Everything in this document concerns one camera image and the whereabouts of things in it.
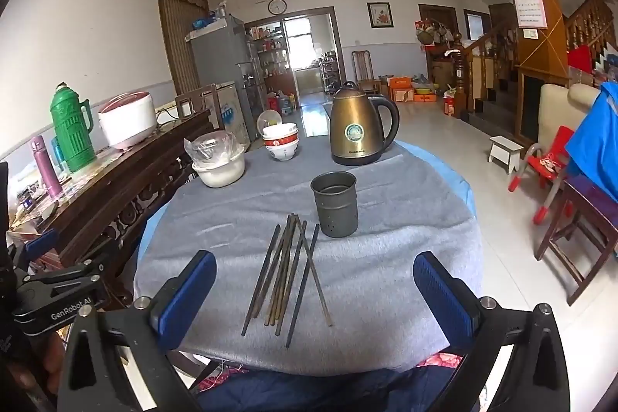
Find blue jacket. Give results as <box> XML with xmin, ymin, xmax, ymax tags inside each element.
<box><xmin>565</xmin><ymin>82</ymin><xmax>618</xmax><ymax>203</ymax></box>

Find red plastic child chair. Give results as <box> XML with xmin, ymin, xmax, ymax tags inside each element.
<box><xmin>508</xmin><ymin>125</ymin><xmax>575</xmax><ymax>224</ymax></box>

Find framed flower picture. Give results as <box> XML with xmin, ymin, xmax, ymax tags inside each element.
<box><xmin>367</xmin><ymin>2</ymin><xmax>394</xmax><ymax>29</ymax></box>

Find grey refrigerator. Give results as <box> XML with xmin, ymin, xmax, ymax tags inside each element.
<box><xmin>186</xmin><ymin>16</ymin><xmax>256</xmax><ymax>142</ymax></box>

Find grey table cloth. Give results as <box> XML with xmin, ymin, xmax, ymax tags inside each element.
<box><xmin>132</xmin><ymin>137</ymin><xmax>484</xmax><ymax>376</ymax></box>

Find cream sofa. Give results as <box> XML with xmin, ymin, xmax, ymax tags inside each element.
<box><xmin>537</xmin><ymin>83</ymin><xmax>602</xmax><ymax>152</ymax></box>

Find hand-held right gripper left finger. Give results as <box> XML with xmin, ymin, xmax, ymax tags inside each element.
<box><xmin>57</xmin><ymin>250</ymin><xmax>218</xmax><ymax>412</ymax></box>

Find dark wooden stool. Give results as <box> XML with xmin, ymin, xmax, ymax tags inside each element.
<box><xmin>535</xmin><ymin>175</ymin><xmax>618</xmax><ymax>307</ymax></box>

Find white chest freezer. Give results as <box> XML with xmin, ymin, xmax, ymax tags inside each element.
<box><xmin>203</xmin><ymin>82</ymin><xmax>249</xmax><ymax>147</ymax></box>

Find wooden stair railing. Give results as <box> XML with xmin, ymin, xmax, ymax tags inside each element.
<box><xmin>454</xmin><ymin>19</ymin><xmax>520</xmax><ymax>123</ymax></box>

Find dark carved wooden sideboard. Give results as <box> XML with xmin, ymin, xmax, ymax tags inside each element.
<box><xmin>0</xmin><ymin>108</ymin><xmax>218</xmax><ymax>302</ymax></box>

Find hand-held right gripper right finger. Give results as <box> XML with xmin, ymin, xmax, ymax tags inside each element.
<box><xmin>413</xmin><ymin>251</ymin><xmax>577</xmax><ymax>412</ymax></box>

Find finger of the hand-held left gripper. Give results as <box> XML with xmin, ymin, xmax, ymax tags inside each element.
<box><xmin>17</xmin><ymin>241</ymin><xmax>121</xmax><ymax>297</ymax></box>
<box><xmin>8</xmin><ymin>229</ymin><xmax>59</xmax><ymax>270</ymax></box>

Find golden electric kettle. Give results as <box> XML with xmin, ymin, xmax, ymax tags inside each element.
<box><xmin>329</xmin><ymin>81</ymin><xmax>401</xmax><ymax>166</ymax></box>

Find orange cardboard box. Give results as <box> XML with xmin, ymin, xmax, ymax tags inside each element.
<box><xmin>389</xmin><ymin>76</ymin><xmax>416</xmax><ymax>103</ymax></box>

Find dark wooden chair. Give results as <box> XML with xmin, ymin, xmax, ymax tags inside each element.
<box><xmin>175</xmin><ymin>85</ymin><xmax>220</xmax><ymax>119</ymax></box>

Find small white stool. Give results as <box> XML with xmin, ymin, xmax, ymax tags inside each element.
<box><xmin>487</xmin><ymin>135</ymin><xmax>525</xmax><ymax>175</ymax></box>

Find brown wooden chair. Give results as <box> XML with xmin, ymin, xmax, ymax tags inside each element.
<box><xmin>351</xmin><ymin>50</ymin><xmax>382</xmax><ymax>94</ymax></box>

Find brown door curtain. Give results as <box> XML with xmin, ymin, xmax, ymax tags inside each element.
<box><xmin>156</xmin><ymin>0</ymin><xmax>209</xmax><ymax>97</ymax></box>

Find grey metal chopstick holder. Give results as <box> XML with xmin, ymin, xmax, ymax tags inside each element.
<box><xmin>310</xmin><ymin>171</ymin><xmax>360</xmax><ymax>239</ymax></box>

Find white ceramic pot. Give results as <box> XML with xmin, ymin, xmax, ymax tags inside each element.
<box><xmin>192</xmin><ymin>146</ymin><xmax>246</xmax><ymax>189</ymax></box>

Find person's left hand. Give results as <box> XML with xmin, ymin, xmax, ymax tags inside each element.
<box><xmin>14</xmin><ymin>332</ymin><xmax>67</xmax><ymax>396</ymax></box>

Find purple water bottle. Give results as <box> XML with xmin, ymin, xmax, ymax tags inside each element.
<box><xmin>30</xmin><ymin>135</ymin><xmax>63</xmax><ymax>199</ymax></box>

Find white rice cooker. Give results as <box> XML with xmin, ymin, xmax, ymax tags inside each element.
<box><xmin>98</xmin><ymin>92</ymin><xmax>159</xmax><ymax>151</ymax></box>

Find green thermos flask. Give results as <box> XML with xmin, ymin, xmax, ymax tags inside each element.
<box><xmin>49</xmin><ymin>82</ymin><xmax>97</xmax><ymax>173</ymax></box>

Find small round heater fan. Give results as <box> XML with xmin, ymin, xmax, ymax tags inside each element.
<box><xmin>257</xmin><ymin>109</ymin><xmax>283</xmax><ymax>137</ymax></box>

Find light blue table cloth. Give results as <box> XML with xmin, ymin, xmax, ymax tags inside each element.
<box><xmin>140</xmin><ymin>139</ymin><xmax>479</xmax><ymax>249</ymax></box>

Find pile of dark chopsticks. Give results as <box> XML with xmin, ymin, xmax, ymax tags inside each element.
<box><xmin>240</xmin><ymin>213</ymin><xmax>335</xmax><ymax>349</ymax></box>

